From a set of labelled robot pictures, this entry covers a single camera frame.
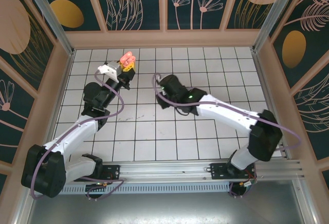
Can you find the pink earbud charging case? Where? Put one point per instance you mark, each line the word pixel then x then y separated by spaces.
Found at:
pixel 126 55

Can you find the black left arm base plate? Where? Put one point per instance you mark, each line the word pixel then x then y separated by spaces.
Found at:
pixel 113 172

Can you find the grey metal panel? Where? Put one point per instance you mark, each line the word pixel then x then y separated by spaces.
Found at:
pixel 164 208

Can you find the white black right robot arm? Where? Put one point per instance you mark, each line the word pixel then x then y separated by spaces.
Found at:
pixel 223 111

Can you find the long aluminium mounting rail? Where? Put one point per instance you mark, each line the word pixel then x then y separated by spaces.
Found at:
pixel 164 170

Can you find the aluminium frame upright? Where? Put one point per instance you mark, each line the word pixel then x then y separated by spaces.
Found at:
pixel 24 208
pixel 304 203

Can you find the aluminium table edge rail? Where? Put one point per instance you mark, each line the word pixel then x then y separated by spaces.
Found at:
pixel 259 67
pixel 62 85

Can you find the aluminium corner post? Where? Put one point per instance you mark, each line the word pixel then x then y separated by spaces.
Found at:
pixel 53 21
pixel 273 16

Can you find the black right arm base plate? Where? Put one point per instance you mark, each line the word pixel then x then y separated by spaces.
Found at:
pixel 218 172

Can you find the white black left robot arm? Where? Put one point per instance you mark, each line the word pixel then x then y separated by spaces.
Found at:
pixel 77 138

